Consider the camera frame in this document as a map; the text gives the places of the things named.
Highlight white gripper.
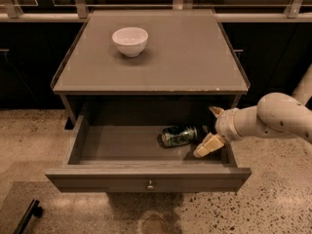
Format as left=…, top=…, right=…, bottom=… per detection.
left=193, top=106, right=242, bottom=158

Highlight green soda can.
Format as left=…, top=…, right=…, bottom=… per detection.
left=161, top=125, right=198, bottom=147

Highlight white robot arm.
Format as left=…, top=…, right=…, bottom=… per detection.
left=193, top=65, right=312, bottom=158

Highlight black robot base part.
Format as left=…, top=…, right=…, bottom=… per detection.
left=13, top=199, right=43, bottom=234

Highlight round metal drawer knob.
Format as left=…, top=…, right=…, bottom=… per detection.
left=145, top=179, right=155, bottom=191

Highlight open grey middle drawer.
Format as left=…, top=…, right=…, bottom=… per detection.
left=46, top=115, right=252, bottom=193

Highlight grey cabinet with counter top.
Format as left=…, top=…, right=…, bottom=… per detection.
left=52, top=10, right=250, bottom=112

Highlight white ceramic bowl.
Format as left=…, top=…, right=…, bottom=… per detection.
left=112, top=27, right=148, bottom=58

